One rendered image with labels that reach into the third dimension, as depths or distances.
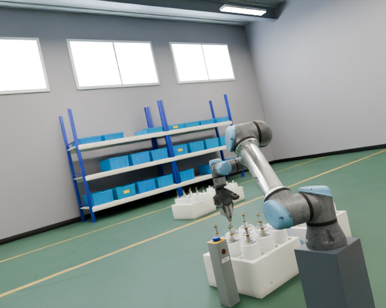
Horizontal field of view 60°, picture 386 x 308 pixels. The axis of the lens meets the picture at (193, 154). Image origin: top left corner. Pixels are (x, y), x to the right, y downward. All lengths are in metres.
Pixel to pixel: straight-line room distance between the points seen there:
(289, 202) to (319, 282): 0.33
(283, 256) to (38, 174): 5.21
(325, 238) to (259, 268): 0.49
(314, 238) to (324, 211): 0.11
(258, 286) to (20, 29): 6.27
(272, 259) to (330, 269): 0.51
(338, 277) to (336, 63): 7.45
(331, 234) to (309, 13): 7.93
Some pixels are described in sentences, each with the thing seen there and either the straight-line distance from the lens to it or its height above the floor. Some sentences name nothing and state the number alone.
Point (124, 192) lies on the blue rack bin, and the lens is 6.15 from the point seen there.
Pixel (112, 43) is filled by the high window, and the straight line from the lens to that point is 7.56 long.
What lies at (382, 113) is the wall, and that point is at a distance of 8.15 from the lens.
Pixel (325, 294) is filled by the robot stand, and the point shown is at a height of 0.14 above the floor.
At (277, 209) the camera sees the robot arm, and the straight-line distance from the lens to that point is 1.27.
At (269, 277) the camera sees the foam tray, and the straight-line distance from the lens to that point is 1.82.
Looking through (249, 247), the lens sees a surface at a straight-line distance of 1.77.
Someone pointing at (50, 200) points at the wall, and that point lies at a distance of 6.51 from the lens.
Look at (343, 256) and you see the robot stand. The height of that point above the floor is 0.27.
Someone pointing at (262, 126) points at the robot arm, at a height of 0.81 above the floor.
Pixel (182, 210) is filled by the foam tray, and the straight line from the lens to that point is 4.17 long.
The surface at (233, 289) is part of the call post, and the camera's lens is 1.77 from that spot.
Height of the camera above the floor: 0.75
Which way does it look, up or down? level
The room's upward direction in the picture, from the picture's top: 13 degrees counter-clockwise
